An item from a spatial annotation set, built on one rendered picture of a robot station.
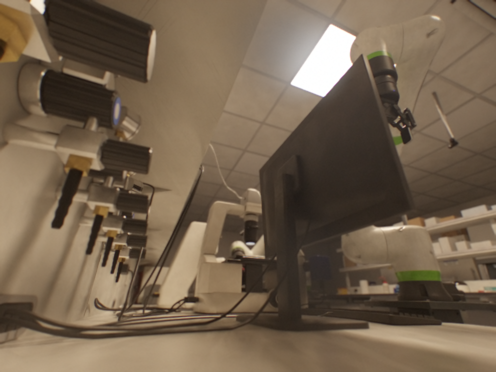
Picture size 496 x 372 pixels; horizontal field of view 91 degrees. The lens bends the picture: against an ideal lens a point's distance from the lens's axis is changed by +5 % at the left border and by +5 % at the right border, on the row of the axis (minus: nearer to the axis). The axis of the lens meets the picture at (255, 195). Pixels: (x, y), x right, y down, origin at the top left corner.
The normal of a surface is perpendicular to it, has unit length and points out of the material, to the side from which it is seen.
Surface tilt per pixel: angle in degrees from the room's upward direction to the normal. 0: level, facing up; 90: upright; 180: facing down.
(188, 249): 90
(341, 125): 94
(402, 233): 82
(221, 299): 48
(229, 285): 90
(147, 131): 180
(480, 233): 82
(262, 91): 180
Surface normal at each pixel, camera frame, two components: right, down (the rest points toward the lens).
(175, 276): 0.39, -0.37
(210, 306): -0.07, -0.88
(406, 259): -0.77, -0.26
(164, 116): -0.01, 0.91
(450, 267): -0.92, -0.17
